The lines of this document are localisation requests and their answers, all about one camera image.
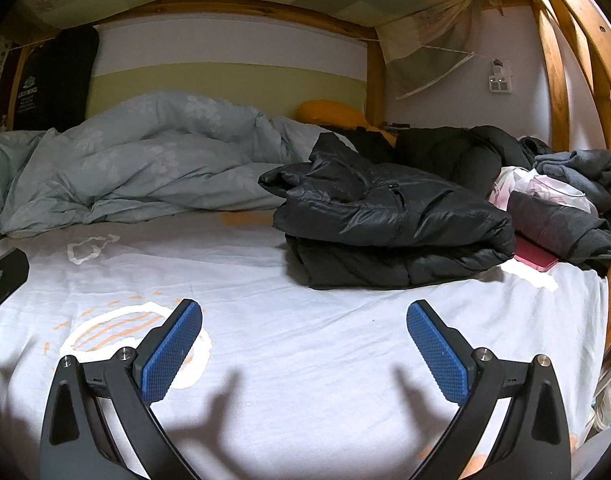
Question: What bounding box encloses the wooden bed headboard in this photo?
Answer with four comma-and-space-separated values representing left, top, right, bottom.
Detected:
0, 0, 611, 361

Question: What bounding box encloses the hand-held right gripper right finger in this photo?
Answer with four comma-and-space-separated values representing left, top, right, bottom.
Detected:
406, 300, 572, 480

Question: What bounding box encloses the white wall socket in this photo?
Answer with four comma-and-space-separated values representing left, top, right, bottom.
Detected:
487, 59, 515, 96

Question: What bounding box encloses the grey sweater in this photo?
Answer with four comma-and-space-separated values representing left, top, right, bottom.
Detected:
533, 149, 611, 213

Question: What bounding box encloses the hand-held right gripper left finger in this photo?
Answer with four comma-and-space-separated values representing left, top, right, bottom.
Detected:
39, 298, 204, 480

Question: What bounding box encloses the dark coat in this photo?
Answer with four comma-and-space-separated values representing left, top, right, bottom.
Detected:
345, 125, 553, 186

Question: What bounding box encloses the white pink garment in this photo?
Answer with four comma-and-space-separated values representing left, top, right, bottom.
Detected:
488, 166, 599, 218

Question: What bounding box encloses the black hanging bag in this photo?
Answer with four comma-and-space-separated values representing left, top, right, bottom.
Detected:
12, 25, 101, 133

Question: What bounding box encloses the light blue duvet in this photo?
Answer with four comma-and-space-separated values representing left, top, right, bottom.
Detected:
0, 91, 359, 238

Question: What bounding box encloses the grey hoodie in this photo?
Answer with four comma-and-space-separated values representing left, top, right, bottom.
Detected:
505, 190, 611, 266

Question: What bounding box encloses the white printed bed sheet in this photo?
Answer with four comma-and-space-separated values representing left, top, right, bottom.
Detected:
0, 210, 611, 480

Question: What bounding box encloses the sheer net curtain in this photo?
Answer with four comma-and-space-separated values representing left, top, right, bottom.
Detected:
375, 0, 503, 101

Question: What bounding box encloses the red laptop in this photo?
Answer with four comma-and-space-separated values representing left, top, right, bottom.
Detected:
514, 237, 559, 273

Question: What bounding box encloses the black puffer jacket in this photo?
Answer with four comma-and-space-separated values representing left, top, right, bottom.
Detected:
258, 131, 517, 291

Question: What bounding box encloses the orange pillow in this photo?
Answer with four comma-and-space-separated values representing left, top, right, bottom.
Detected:
296, 100, 401, 141

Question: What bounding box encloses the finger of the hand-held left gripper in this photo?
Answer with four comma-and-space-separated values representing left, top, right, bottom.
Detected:
0, 249, 31, 318

